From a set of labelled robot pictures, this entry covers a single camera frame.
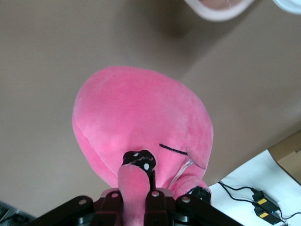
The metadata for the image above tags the white plastic box lid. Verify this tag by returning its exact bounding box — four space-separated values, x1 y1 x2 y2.
272 0 301 15

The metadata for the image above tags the pink plush octopus toy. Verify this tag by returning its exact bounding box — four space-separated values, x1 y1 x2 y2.
72 65 214 226

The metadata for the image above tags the brown table mat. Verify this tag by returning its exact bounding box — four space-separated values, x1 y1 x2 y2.
0 0 301 219

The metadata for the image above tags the black power adapter yellow label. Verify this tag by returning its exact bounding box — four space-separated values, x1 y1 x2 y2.
253 207 282 226
252 191 279 212

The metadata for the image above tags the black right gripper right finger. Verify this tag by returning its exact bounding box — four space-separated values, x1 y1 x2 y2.
143 188 238 226

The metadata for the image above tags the brown cardboard box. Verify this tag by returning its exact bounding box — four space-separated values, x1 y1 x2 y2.
268 130 301 186

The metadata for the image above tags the pale pink storage box base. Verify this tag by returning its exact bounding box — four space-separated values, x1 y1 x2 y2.
183 0 257 23

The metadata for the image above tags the thin black adapter cable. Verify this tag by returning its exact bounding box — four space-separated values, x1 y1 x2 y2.
217 180 259 196
217 182 257 210
277 204 301 222

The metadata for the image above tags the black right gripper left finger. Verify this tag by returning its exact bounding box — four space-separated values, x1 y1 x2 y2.
30 189 124 226

